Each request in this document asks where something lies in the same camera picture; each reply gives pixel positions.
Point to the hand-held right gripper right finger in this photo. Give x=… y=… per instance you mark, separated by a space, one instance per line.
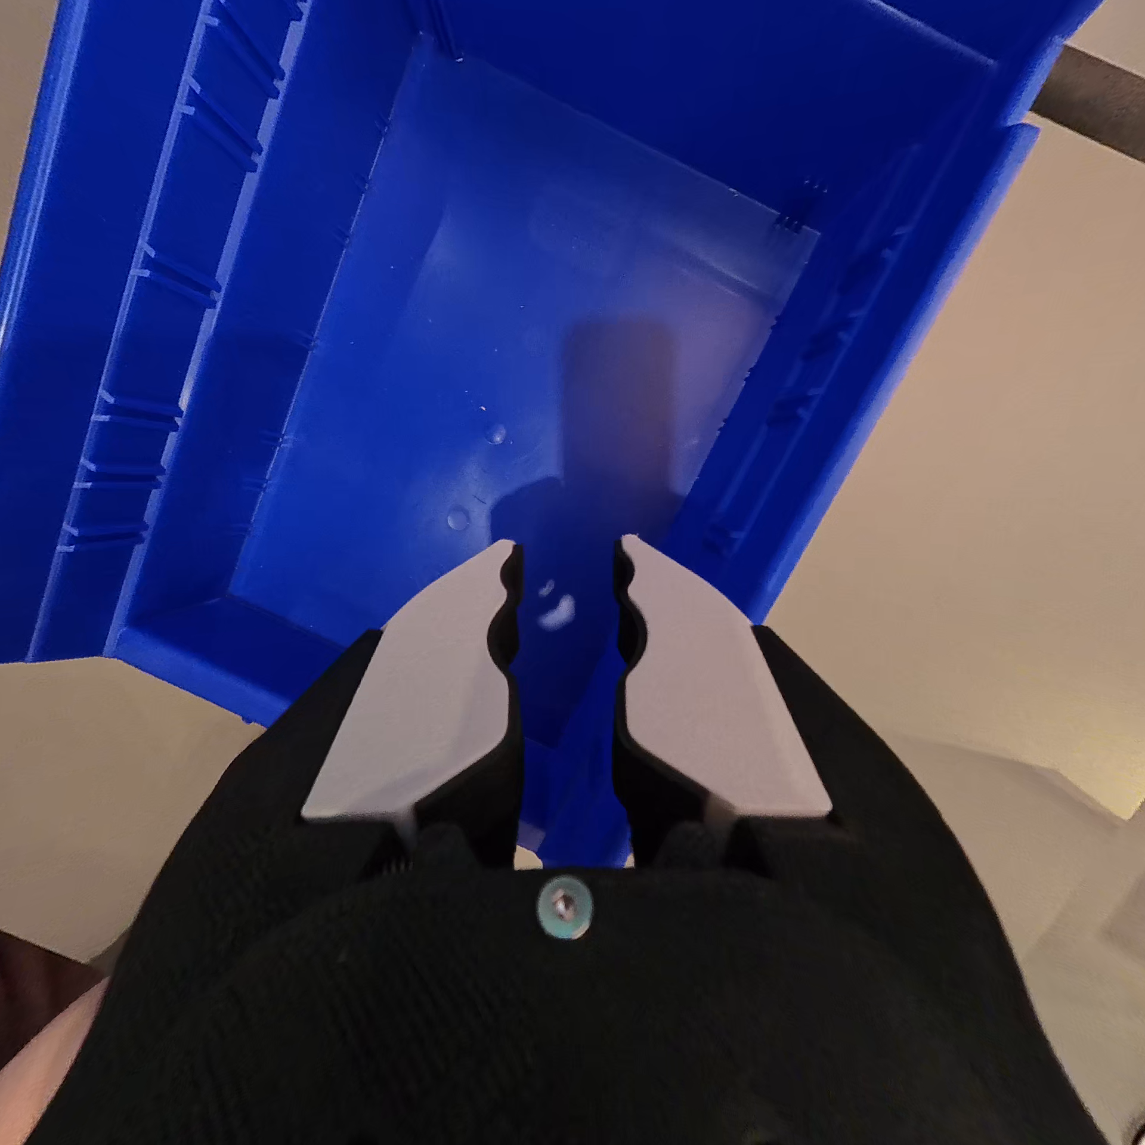
x=720 y=716

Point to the blue plastic bin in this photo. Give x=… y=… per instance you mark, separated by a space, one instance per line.
x=447 y=312

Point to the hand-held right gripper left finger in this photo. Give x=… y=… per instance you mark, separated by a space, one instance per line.
x=416 y=716

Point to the person's left forearm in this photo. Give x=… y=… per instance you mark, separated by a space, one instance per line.
x=45 y=1073

